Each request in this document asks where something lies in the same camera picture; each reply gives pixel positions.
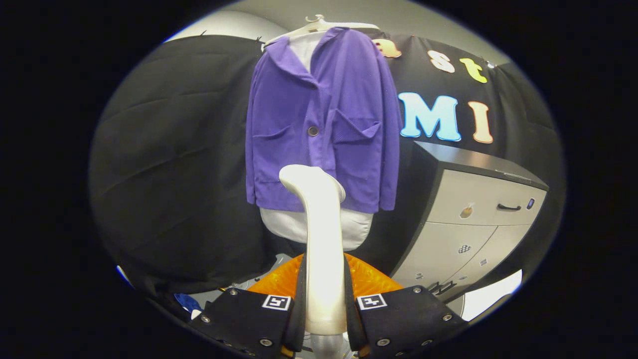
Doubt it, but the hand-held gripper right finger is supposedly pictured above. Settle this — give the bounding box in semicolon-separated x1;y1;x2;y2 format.
344;253;469;358

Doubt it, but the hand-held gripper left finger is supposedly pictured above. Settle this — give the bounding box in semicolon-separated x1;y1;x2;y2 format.
189;253;309;359

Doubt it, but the grey garment steamer hose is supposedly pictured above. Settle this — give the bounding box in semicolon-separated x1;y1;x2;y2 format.
309;333;349;359

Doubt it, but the white garment steamer head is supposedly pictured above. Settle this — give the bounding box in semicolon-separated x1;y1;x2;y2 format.
278;165;349;336

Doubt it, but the white undershirt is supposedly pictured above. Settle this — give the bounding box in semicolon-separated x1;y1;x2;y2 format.
259;32;374;251

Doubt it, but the purple corduroy jacket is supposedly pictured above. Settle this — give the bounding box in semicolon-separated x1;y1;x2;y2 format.
245;27;403;214

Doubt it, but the white clothes hanger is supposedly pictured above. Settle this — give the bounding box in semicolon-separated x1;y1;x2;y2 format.
263;14;380;48

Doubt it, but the blue object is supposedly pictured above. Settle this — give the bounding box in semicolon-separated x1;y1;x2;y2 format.
174;293;202;313

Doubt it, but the white sheet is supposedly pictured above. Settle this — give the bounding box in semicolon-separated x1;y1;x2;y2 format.
461;269;523;321

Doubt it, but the grey cabinet with black top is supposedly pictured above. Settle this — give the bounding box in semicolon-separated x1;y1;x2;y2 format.
389;141;550;304

